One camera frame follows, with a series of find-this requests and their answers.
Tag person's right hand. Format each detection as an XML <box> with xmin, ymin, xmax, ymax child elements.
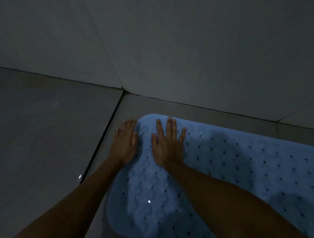
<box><xmin>150</xmin><ymin>116</ymin><xmax>187</xmax><ymax>170</ymax></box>

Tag person's left hand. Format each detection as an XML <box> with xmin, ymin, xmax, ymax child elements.
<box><xmin>109</xmin><ymin>119</ymin><xmax>139</xmax><ymax>168</ymax></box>

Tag blue bath mat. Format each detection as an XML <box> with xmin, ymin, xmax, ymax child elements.
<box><xmin>106</xmin><ymin>113</ymin><xmax>314</xmax><ymax>238</ymax></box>

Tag person's left forearm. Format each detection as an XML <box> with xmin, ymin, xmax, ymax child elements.
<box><xmin>14</xmin><ymin>159</ymin><xmax>124</xmax><ymax>238</ymax></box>

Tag person's right forearm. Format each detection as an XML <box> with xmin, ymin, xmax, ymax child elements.
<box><xmin>168</xmin><ymin>163</ymin><xmax>307</xmax><ymax>238</ymax></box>

